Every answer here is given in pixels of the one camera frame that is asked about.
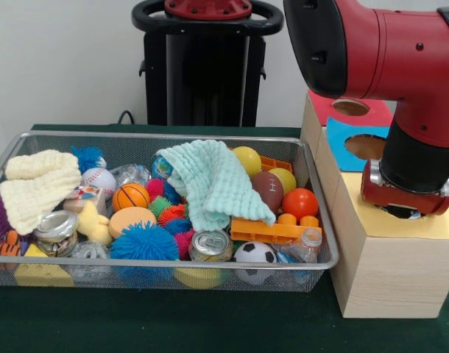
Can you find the brown toy football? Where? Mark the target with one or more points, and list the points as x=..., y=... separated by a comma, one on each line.
x=266, y=191

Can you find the orange toy building brick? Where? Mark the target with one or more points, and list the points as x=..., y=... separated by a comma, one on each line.
x=268, y=231

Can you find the cream knitted cloth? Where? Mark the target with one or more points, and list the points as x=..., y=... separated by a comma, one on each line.
x=37, y=191

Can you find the blue spiky ball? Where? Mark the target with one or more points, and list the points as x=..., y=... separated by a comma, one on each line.
x=143, y=242

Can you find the orange ball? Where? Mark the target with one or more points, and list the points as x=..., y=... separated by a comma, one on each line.
x=300, y=204

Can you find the mint green knitted cloth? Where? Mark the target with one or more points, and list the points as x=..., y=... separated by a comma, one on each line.
x=217, y=184

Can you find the large yellow ball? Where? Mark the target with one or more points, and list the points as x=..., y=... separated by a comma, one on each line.
x=250, y=160

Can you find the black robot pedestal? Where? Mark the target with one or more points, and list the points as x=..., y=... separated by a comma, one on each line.
x=206, y=73

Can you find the dark green tablecloth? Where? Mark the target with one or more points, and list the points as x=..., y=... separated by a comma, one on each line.
x=173, y=323

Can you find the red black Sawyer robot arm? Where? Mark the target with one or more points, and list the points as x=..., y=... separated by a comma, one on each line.
x=394, y=48

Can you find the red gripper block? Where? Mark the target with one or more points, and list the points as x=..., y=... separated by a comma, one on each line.
x=405, y=200

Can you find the small orange basketball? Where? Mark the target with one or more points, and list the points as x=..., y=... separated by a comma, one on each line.
x=130, y=196

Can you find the metal mesh bin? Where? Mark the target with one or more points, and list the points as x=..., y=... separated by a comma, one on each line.
x=283, y=272

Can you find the silver drink can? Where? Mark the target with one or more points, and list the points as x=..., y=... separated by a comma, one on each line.
x=209, y=244

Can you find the wooden box with three holes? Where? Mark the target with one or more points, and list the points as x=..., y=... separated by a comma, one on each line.
x=386, y=279

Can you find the small soccer ball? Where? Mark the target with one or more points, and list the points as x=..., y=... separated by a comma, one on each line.
x=254, y=252

